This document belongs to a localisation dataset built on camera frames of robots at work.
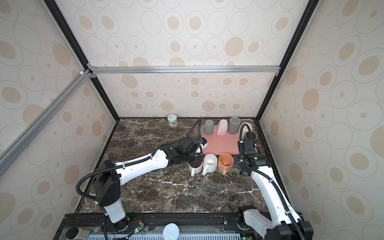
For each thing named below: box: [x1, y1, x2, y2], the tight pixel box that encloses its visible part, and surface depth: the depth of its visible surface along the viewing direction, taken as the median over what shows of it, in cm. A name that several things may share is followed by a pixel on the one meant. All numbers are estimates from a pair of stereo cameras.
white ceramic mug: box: [202, 153, 218, 176], surface depth 89 cm
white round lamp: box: [162, 223, 180, 240], surface depth 68 cm
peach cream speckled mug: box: [218, 153, 234, 175], surface depth 90 cm
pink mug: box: [217, 119, 229, 136], surface depth 107 cm
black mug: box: [244, 131, 258, 141], surface depth 99 cm
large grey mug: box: [228, 116, 241, 135], surface depth 108 cm
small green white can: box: [167, 114, 178, 128], surface depth 115 cm
